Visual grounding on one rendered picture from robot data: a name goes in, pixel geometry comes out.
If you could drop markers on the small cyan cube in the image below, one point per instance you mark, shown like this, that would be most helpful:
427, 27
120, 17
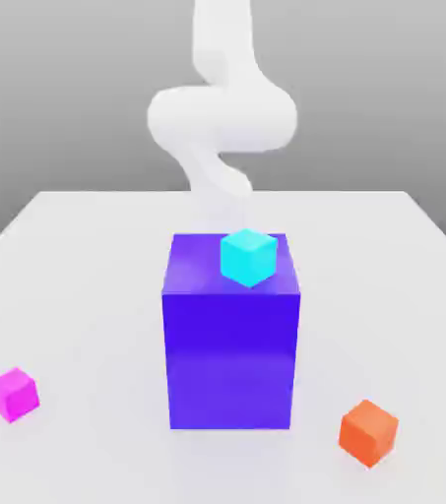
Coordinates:
248, 258

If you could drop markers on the small magenta cube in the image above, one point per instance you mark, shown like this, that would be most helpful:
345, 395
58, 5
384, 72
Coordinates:
13, 395

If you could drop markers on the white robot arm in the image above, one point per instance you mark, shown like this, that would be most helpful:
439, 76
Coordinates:
222, 118

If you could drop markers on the large purple box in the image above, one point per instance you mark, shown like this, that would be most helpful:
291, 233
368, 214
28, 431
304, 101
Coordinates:
230, 354

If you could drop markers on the small orange cube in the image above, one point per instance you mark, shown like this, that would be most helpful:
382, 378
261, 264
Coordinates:
368, 433

